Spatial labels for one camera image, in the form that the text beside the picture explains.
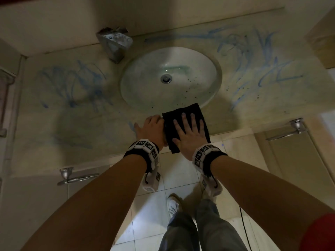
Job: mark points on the person's right hand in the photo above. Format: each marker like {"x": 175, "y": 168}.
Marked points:
{"x": 191, "y": 143}

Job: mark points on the person's left hand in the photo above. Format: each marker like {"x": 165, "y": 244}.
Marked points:
{"x": 151, "y": 132}

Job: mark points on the person's left thumb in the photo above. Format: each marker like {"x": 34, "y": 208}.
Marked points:
{"x": 136, "y": 128}

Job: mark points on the person's right little finger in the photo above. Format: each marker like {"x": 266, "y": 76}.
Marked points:
{"x": 201, "y": 127}

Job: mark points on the person's right middle finger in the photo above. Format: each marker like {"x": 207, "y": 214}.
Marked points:
{"x": 185, "y": 122}

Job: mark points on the person's right thumb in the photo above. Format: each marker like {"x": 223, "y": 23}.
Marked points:
{"x": 176, "y": 142}

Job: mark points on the black cleaning cloth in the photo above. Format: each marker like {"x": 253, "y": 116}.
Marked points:
{"x": 171, "y": 120}

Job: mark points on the person's right forearm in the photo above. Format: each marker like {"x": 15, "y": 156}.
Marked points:
{"x": 261, "y": 196}

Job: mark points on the person's left forearm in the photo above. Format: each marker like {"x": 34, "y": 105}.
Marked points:
{"x": 94, "y": 209}

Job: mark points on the left wrist tracker band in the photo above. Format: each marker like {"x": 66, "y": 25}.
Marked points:
{"x": 146, "y": 151}

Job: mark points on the wrist tracker band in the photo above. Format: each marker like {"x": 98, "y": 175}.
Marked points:
{"x": 205, "y": 156}
{"x": 146, "y": 151}

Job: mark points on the right wrist tracker band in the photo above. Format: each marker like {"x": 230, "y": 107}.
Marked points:
{"x": 205, "y": 156}

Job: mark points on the white oval sink basin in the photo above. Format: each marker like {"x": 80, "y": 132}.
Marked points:
{"x": 157, "y": 88}

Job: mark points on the metal sink drain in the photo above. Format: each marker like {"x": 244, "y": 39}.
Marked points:
{"x": 166, "y": 78}

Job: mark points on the white shoe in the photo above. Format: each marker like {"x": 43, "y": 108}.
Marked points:
{"x": 173, "y": 206}

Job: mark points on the metal faucet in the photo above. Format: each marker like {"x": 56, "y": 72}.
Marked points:
{"x": 115, "y": 43}

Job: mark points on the grey trousers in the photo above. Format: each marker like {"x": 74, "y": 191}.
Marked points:
{"x": 214, "y": 230}

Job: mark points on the red sleeve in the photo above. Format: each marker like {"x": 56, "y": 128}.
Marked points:
{"x": 320, "y": 233}

